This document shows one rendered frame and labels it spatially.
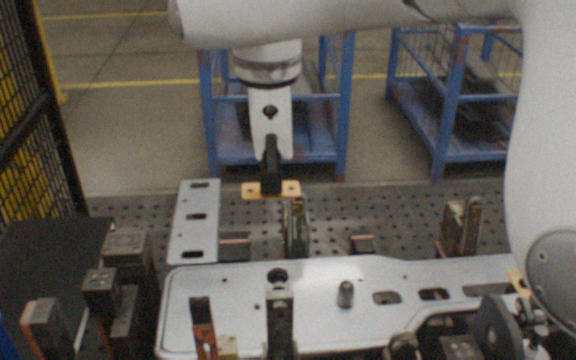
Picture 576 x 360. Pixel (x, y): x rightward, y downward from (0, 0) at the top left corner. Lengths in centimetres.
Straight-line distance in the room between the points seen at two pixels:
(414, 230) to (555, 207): 131
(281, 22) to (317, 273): 59
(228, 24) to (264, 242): 105
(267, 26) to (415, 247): 111
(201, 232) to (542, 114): 86
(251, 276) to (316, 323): 16
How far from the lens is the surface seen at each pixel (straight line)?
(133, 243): 95
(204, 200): 113
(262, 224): 152
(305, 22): 45
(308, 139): 304
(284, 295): 61
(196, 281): 94
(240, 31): 46
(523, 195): 25
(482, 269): 101
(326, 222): 153
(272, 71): 58
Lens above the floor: 167
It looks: 34 degrees down
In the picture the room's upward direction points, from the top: straight up
